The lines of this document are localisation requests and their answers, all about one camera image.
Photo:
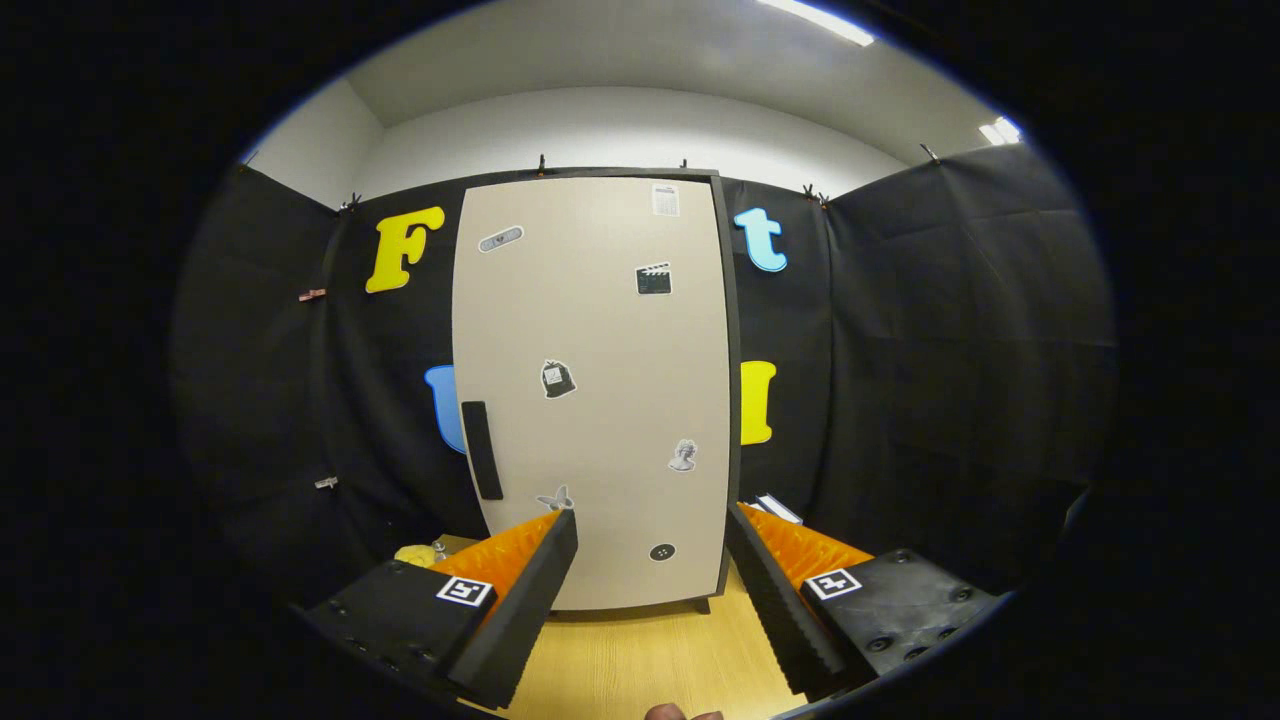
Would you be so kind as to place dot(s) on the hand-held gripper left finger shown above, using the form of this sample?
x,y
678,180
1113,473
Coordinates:
x,y
520,610

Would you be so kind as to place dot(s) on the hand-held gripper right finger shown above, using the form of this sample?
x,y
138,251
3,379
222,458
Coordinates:
x,y
775,600

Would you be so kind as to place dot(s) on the dark grey shoe cabinet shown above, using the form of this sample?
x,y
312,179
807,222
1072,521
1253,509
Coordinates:
x,y
736,400

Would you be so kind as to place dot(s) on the yellow plush toy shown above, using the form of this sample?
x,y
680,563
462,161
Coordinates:
x,y
414,555

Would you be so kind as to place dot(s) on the black backdrop cloth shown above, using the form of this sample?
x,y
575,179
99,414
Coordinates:
x,y
950,350

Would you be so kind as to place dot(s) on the black cloth clip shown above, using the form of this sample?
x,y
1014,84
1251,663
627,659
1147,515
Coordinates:
x,y
349,203
816,196
931,153

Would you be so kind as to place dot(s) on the small ceiling light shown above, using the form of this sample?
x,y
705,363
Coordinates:
x,y
1000,131

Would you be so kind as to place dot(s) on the long ceiling light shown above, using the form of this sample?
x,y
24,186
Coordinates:
x,y
815,20

